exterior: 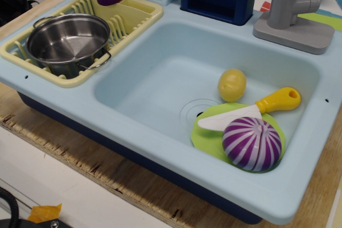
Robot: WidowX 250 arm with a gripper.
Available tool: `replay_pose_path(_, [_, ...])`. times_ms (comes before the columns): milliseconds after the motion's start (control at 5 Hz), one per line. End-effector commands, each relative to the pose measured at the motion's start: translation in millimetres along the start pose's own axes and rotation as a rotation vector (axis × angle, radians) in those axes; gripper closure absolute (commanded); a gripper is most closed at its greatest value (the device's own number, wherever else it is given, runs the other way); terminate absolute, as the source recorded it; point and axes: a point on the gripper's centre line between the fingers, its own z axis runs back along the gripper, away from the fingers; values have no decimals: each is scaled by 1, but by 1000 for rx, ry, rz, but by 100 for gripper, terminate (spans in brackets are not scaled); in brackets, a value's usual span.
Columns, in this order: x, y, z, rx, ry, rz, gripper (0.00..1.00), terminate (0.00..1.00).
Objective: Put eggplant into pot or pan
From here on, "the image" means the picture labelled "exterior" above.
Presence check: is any stainless steel pot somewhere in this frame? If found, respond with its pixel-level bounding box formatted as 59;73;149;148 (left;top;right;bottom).
26;13;112;79

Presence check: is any light blue toy sink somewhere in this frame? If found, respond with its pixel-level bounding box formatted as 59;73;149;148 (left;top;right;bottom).
1;3;341;224

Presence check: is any green toy plate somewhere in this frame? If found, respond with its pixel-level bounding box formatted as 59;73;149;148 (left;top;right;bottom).
191;103;285;172

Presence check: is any yellow toy lemon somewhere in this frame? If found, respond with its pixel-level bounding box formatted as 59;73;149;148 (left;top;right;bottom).
217;69;246;102

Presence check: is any pale yellow dish rack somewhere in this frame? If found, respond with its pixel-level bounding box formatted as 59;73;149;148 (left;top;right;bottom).
1;0;164;88

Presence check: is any purple striped toy onion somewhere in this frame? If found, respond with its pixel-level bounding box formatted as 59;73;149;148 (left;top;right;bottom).
222;117;283;172

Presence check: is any grey toy faucet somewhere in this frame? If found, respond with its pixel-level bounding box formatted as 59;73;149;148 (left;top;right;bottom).
253;0;335;54

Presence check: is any yellow tape piece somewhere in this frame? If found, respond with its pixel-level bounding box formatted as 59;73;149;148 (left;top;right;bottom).
27;204;62;224

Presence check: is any green plastic board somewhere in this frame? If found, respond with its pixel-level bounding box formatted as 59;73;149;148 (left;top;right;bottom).
298;9;342;31

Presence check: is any black bag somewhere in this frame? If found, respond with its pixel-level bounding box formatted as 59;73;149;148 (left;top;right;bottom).
1;0;38;27

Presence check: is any yellow handled toy knife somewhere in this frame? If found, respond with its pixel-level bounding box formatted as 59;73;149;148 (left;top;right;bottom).
197;87;301;131

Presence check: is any black cable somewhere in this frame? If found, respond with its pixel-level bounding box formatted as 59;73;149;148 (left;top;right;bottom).
0;186;20;228

